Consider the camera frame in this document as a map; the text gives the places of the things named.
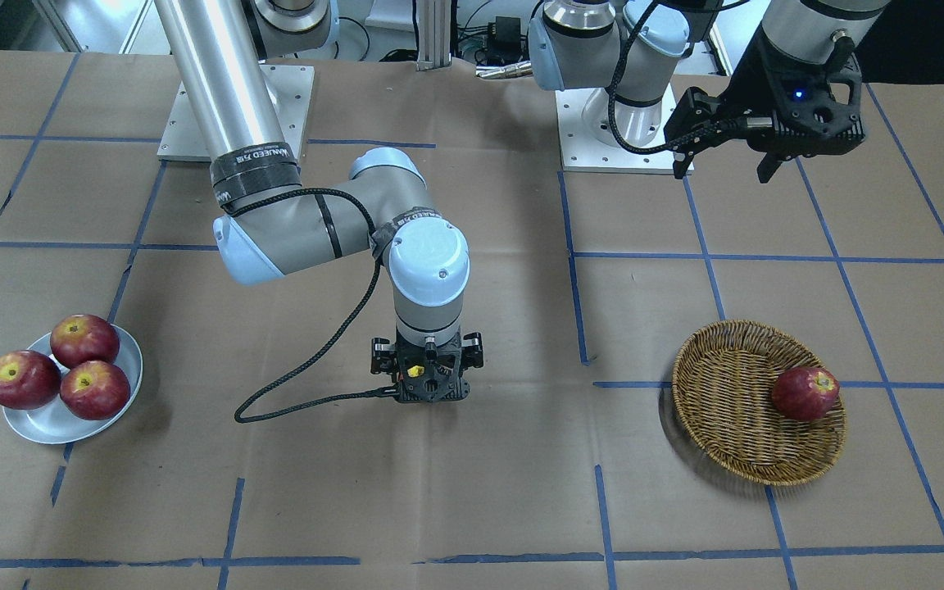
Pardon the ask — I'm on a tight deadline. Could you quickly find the light blue plate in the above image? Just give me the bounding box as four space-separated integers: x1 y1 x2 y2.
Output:
2 324 145 444

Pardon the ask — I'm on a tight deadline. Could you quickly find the red apple on plate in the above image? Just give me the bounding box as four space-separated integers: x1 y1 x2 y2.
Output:
0 350 62 411
60 360 132 420
49 314 120 369

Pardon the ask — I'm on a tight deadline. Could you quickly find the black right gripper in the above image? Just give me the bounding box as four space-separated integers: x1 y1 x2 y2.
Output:
370 332 484 403

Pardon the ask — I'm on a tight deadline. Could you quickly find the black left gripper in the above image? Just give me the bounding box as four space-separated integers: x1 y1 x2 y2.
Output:
664 27 868 183

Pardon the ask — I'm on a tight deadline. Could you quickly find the brown wicker basket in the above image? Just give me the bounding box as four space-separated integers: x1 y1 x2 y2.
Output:
671 319 847 487

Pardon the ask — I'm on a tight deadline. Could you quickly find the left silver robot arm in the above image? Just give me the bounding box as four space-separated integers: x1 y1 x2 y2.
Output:
528 1 887 183

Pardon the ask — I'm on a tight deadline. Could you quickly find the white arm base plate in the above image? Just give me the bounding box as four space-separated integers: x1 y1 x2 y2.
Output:
157 63 315 163
554 87 677 175

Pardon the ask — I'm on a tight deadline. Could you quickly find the red apple in basket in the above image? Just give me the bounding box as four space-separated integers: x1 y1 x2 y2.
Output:
770 366 842 422

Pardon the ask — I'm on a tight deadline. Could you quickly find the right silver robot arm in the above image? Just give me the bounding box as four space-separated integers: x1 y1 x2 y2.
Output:
155 1 483 403

